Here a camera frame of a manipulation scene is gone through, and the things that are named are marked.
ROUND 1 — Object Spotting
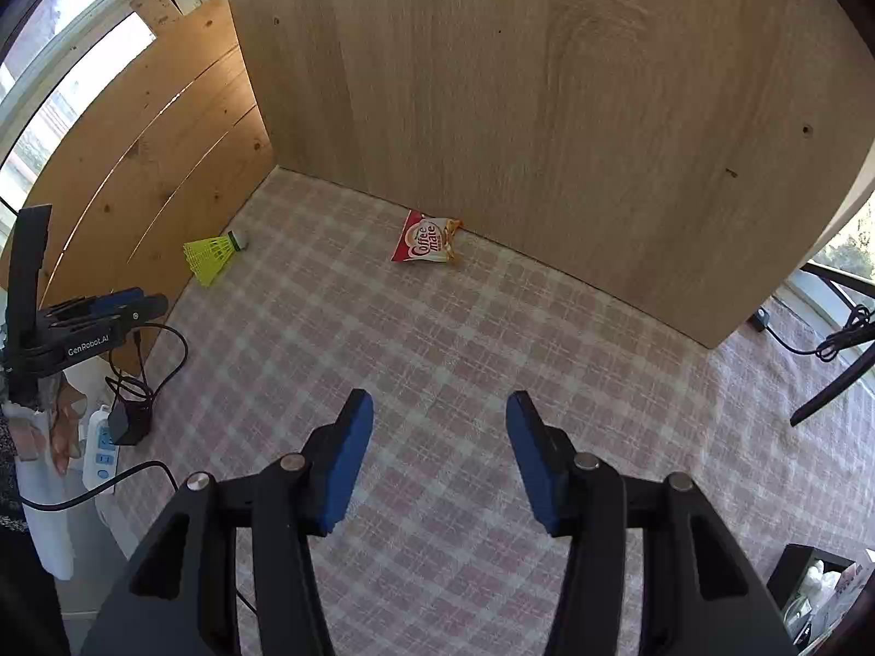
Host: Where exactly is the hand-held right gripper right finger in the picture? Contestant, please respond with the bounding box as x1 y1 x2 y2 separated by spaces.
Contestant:
506 391 797 656

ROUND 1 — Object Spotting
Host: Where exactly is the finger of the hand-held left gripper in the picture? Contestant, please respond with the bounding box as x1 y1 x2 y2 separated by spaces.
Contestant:
61 292 170 339
41 287 146 322

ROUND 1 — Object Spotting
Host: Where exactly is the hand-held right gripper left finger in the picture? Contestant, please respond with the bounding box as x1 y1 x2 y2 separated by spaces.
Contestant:
80 388 376 656

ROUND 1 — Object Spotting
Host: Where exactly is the black storage box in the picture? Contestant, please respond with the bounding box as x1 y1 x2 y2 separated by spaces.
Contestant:
767 543 875 653

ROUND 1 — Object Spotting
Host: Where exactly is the pink plaid covered desktop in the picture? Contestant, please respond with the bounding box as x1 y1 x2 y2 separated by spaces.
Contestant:
96 167 875 656

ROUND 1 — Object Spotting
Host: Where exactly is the person's left hand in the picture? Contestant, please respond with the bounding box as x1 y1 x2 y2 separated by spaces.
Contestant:
5 386 91 478

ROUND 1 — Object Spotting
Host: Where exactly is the yellow shuttlecock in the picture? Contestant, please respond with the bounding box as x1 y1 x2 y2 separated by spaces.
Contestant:
182 231 248 288

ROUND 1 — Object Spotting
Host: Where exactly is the black power adapter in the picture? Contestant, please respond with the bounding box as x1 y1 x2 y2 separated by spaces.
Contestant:
109 393 153 447

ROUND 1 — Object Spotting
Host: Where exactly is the pine plank board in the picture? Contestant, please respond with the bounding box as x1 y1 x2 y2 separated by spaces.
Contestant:
14 0 275 377

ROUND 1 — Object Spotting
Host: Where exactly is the white power strip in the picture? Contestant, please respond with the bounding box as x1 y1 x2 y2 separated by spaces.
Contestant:
82 405 120 486

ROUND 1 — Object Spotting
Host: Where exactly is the red creamer packet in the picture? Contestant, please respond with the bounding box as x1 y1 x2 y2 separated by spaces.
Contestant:
391 208 464 266

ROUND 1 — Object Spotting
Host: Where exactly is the wooden slat with holes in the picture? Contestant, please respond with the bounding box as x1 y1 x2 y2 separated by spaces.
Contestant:
130 0 182 32

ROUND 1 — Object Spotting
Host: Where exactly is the black tripod leg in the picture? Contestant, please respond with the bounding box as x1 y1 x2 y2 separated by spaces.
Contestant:
789 263 875 428

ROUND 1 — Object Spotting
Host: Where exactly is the large oak panel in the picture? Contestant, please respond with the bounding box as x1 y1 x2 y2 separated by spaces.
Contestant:
208 0 875 349

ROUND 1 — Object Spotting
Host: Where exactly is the black charging cable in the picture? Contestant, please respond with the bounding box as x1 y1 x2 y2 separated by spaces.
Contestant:
106 324 189 411

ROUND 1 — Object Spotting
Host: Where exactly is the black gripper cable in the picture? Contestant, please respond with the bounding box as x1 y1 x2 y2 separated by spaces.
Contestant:
20 461 180 513

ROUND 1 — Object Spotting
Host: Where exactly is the black cable with inline controller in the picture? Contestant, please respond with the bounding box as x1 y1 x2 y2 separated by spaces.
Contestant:
748 287 875 360

